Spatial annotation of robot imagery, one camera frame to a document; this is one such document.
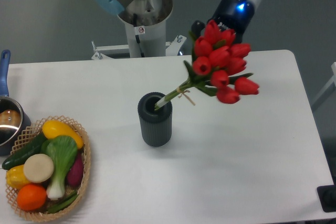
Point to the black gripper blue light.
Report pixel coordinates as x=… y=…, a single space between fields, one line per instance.
x=230 y=14

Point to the red tulip bouquet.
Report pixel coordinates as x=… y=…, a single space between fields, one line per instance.
x=216 y=68

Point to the dark grey ribbed vase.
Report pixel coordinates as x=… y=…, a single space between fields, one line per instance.
x=156 y=125

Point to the white furniture leg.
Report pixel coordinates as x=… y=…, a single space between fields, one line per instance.
x=325 y=91

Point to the yellow squash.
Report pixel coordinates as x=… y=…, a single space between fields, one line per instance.
x=52 y=129

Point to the green bok choy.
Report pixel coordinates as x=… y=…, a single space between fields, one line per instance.
x=63 y=151

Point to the woven wicker basket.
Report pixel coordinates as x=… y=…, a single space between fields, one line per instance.
x=41 y=214

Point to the purple sweet potato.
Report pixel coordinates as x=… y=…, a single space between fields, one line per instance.
x=75 y=175

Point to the black device at table edge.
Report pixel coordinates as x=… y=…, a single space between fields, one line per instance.
x=327 y=197

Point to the round beige bun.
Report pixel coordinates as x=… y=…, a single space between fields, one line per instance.
x=38 y=168

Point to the green bean pod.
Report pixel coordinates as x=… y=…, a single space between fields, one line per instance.
x=63 y=204

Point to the dark green cucumber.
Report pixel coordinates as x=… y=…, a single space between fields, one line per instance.
x=22 y=155

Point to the yellow bell pepper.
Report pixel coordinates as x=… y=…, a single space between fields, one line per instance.
x=16 y=178

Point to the orange fruit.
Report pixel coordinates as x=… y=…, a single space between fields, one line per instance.
x=31 y=197

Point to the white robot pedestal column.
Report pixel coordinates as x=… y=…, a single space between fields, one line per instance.
x=145 y=27

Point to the blue handled saucepan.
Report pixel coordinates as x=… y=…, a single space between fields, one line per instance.
x=13 y=118

